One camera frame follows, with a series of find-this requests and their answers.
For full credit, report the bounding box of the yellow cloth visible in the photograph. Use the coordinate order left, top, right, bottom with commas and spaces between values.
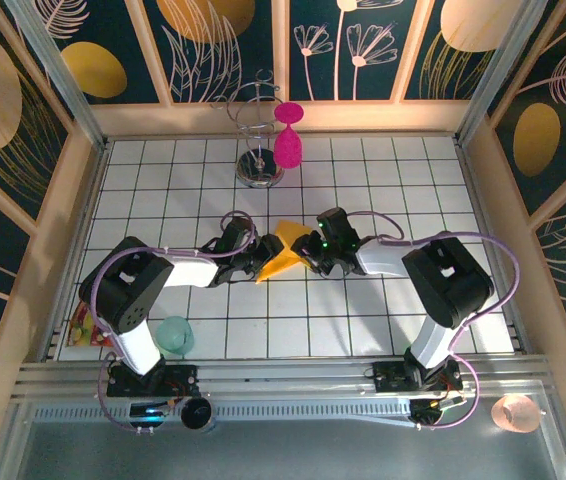
254, 219, 315, 286

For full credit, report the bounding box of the teal plastic cup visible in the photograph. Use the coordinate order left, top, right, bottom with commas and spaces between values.
155, 314, 197, 358

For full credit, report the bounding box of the pink wine glass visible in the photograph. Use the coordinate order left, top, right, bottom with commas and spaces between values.
272, 101, 305, 171

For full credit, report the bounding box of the black round cap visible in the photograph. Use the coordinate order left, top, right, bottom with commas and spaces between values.
179, 396, 215, 431

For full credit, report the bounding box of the red yellow snack packet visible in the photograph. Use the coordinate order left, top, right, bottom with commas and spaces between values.
67, 299, 115, 349

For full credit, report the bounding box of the peach plastic cup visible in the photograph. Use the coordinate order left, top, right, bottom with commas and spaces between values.
490, 393, 540, 434

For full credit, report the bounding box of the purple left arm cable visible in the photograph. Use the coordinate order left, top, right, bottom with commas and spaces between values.
93, 211, 260, 434

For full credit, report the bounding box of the metal wire glass rack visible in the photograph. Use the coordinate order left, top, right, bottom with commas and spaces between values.
209, 69, 287, 190

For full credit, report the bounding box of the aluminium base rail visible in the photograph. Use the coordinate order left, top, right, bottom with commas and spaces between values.
14, 353, 553, 402

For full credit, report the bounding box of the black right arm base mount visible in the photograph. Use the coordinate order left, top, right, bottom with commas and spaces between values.
371, 359, 465, 395

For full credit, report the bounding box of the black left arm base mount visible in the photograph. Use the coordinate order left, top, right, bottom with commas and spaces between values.
106, 360, 200, 399

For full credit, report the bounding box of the aluminium corner post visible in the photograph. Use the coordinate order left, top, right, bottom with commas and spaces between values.
454, 0, 550, 147
4, 0, 110, 152

